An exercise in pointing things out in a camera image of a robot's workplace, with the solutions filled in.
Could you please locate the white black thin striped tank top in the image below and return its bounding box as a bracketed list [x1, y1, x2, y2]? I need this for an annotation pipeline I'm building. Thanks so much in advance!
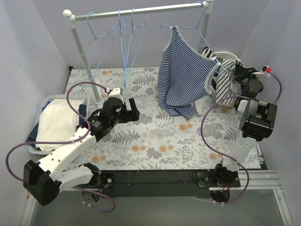
[211, 57, 244, 102]

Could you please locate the wide black white striped tank top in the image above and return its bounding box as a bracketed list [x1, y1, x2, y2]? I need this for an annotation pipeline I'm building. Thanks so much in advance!
[202, 47, 216, 59]

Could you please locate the light blue wire hanger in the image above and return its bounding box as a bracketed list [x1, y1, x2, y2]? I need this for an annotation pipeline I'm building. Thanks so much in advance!
[84, 12, 122, 82]

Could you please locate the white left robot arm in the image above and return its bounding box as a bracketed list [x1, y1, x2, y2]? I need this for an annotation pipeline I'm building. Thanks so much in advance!
[23, 97, 140, 206]

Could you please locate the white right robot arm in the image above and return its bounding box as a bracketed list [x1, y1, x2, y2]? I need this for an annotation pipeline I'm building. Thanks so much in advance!
[213, 65, 277, 187]

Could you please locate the blue white striped tank top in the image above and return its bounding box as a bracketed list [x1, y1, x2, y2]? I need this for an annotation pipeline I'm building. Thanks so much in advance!
[157, 26, 221, 119]

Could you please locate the white perforated plastic basket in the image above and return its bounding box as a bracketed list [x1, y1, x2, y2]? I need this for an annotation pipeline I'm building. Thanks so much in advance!
[215, 51, 238, 59]

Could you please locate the floral patterned table mat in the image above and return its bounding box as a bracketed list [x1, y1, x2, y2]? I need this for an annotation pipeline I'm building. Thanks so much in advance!
[68, 67, 241, 170]

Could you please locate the blue denim garment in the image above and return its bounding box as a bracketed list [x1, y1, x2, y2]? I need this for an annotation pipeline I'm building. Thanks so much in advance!
[26, 104, 87, 142]

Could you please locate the white plastic basket left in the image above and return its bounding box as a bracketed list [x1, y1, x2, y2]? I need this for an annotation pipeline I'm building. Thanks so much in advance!
[28, 94, 91, 155]

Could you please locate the silver white clothes rack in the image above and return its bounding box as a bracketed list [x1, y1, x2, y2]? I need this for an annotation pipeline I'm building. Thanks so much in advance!
[63, 0, 213, 107]

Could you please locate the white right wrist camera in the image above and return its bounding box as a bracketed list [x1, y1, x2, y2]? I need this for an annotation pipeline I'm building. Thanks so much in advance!
[253, 65, 272, 78]

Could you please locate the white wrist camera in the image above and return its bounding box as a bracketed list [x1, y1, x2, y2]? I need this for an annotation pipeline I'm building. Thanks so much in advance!
[253, 65, 272, 78]
[108, 87, 123, 99]

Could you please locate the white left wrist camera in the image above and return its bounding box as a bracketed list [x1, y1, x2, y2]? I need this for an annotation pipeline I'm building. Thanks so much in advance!
[108, 87, 123, 99]

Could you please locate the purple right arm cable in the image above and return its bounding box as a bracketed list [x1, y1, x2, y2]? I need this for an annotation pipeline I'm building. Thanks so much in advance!
[200, 69, 283, 205]

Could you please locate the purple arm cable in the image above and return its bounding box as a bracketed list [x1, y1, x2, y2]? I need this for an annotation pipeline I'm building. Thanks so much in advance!
[200, 69, 283, 205]
[5, 81, 116, 212]

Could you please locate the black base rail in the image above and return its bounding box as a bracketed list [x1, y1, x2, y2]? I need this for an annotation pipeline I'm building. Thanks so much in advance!
[70, 168, 240, 199]

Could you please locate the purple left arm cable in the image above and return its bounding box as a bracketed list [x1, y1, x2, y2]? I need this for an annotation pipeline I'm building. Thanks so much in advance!
[5, 81, 116, 212]

